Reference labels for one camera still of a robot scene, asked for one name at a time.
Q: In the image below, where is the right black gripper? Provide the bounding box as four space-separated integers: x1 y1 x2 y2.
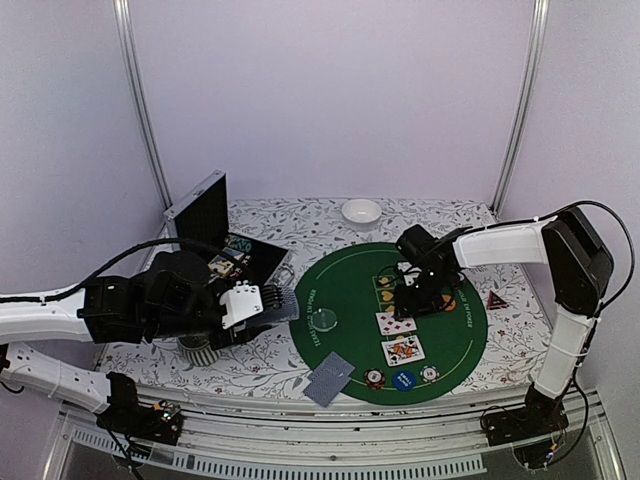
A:
393 269 453 322

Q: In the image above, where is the blue playing card deck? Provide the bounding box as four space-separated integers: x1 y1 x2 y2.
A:
261 285 300 323

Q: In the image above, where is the face-up diamonds card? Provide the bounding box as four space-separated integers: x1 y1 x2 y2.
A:
375 312 417 336

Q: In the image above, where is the clear acrylic dealer button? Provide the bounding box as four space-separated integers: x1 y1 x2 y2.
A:
312 308 338 332

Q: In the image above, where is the face-up queen card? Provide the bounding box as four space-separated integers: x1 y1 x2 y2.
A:
381 335 426 367

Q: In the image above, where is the red black triangle button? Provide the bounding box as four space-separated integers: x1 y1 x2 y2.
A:
487 291 509 310

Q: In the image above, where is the white chip stack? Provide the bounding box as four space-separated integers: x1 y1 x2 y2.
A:
420 365 440 384

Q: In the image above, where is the blue small blind button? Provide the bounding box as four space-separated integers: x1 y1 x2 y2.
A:
392 370 417 392

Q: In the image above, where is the dealt blue playing card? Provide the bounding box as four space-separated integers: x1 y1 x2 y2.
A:
308 351 355 381

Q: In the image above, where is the red chip stack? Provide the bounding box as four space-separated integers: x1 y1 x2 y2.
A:
364 368 386 390

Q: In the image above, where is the orange big blind button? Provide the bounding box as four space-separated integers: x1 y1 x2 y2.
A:
445 296 457 312

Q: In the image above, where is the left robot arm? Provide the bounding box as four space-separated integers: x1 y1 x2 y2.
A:
1 240 279 434

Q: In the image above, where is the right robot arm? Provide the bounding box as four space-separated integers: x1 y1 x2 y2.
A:
396 201 614 436

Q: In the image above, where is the striped ceramic mug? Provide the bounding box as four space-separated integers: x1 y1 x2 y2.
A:
177 335 220 367

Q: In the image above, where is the card deck in case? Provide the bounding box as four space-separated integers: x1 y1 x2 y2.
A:
208 255 235 276

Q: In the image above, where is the round green poker mat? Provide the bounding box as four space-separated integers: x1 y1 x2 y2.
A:
290 242 488 406

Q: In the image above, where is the poker chips back row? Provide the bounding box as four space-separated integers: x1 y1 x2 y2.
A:
225 235 252 254

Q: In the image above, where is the white ceramic bowl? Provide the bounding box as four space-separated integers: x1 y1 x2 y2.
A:
341 199 382 225

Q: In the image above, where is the aluminium poker chip case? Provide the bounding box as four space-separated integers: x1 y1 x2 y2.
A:
164 170 289 285

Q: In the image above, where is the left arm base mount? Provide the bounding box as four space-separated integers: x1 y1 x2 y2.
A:
96 400 184 446

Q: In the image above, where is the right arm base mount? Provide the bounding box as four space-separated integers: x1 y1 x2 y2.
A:
480 399 569 446

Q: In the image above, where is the right aluminium frame post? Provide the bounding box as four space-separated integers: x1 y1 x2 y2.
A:
490 0 550 217

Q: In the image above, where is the aluminium frame post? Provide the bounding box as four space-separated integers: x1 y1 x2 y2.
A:
490 0 550 217
113 0 172 209

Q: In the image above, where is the left aluminium frame post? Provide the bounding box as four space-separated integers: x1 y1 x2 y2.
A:
113 0 172 209

